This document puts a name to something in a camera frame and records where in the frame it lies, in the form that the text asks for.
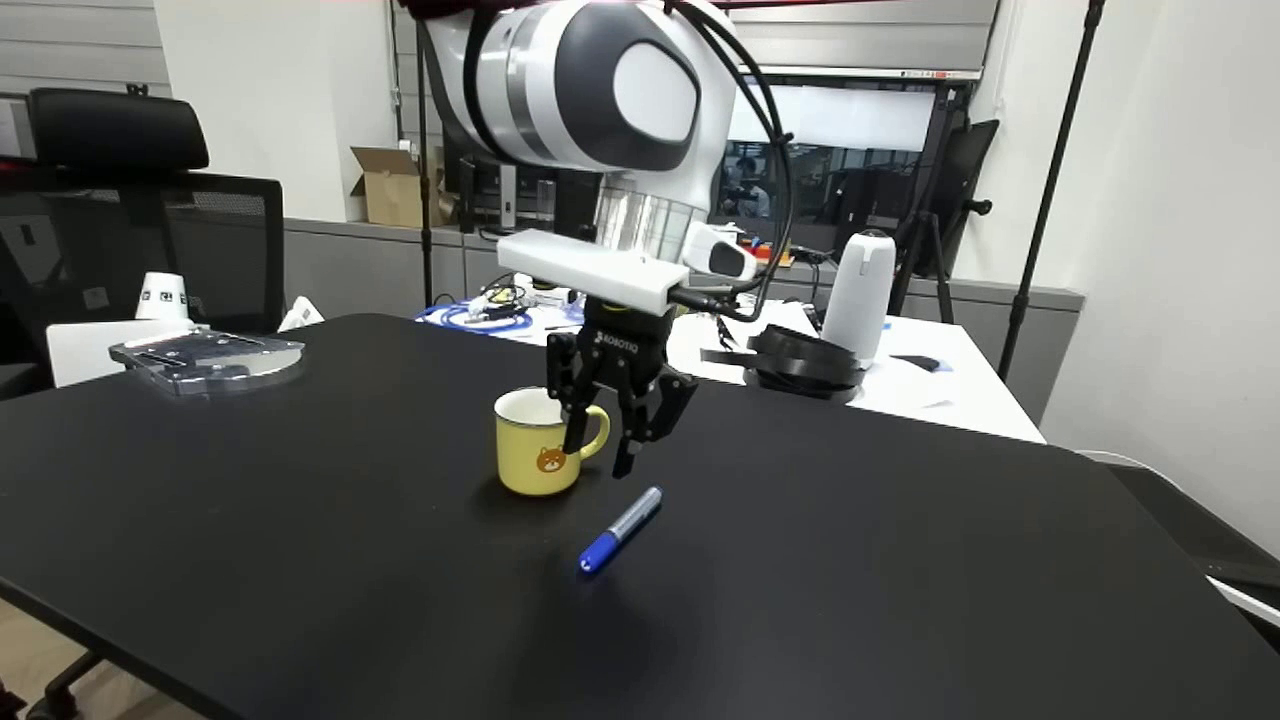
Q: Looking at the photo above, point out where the black office chair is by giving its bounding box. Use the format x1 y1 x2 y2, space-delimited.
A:
0 83 287 399

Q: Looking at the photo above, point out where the black metal frame pole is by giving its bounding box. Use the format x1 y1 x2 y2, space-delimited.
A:
407 0 445 310

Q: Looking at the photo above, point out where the large black framed screen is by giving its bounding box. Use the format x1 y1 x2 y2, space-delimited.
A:
723 71 981 262

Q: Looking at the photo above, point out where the blue capped marker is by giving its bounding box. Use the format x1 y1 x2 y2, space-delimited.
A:
573 483 667 580

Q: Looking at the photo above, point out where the blue cable bundle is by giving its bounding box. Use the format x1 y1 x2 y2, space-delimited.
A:
418 290 539 340

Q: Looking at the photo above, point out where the black round bowl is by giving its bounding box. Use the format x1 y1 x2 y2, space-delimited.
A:
745 319 874 403

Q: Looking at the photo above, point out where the white flat box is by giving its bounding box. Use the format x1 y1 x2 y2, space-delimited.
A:
46 314 205 391

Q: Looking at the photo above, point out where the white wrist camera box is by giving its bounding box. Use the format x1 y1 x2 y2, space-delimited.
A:
491 224 694 319

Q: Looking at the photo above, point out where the yellow mug with orange print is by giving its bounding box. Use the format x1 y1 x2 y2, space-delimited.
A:
491 383 615 501

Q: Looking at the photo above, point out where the brown cardboard box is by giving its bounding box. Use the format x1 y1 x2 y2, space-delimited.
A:
350 138 445 233

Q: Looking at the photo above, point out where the small black computer monitor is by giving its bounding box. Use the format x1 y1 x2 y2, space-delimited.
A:
440 133 600 241

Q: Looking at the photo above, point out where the thin black stand pole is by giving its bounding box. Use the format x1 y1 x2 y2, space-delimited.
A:
998 0 1113 383

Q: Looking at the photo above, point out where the white folded paper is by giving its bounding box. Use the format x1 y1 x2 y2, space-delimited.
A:
271 290 328 340

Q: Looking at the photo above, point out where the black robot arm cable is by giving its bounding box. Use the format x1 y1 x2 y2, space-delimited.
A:
660 0 800 322

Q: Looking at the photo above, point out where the white cylindrical speaker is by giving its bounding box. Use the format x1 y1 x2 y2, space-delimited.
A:
819 233 899 368

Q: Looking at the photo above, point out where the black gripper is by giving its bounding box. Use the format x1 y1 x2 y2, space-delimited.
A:
546 295 701 483

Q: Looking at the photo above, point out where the white desk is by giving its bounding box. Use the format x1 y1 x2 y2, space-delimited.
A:
418 279 1049 449

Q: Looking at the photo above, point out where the black tripod with device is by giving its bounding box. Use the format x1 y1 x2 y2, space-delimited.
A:
890 91 1006 328

